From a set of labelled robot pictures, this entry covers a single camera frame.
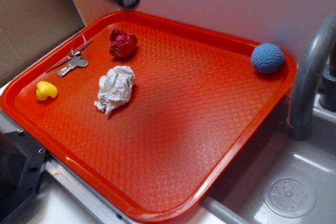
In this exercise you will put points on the crumpled red cloth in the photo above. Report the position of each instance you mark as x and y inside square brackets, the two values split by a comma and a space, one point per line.
[122, 44]

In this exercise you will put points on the silver key large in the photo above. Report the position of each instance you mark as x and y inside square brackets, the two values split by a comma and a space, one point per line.
[78, 61]

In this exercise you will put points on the brown cardboard panel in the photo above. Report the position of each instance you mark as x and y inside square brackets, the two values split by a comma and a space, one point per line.
[32, 28]

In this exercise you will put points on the crumpled white paper towel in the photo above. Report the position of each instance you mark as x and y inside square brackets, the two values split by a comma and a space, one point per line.
[115, 89]

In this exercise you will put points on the red plastic tray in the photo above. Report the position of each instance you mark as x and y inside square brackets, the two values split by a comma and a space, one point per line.
[196, 101]

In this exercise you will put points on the yellow rubber duck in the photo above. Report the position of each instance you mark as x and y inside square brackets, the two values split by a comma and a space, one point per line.
[45, 90]

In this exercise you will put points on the blue dimpled ball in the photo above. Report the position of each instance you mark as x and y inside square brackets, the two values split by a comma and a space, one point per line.
[267, 58]

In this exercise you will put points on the grey toy faucet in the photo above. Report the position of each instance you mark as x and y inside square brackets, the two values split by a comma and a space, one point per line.
[319, 51]

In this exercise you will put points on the dark faucet knob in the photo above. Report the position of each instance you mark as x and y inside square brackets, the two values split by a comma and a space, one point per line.
[327, 97]

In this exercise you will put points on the grey plastic sink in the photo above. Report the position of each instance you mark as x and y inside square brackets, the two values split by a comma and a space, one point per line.
[236, 197]

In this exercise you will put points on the sink drain strainer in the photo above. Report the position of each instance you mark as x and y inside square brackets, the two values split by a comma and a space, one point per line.
[289, 195]

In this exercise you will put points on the black metal bracket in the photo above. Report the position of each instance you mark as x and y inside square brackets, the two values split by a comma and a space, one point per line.
[22, 161]

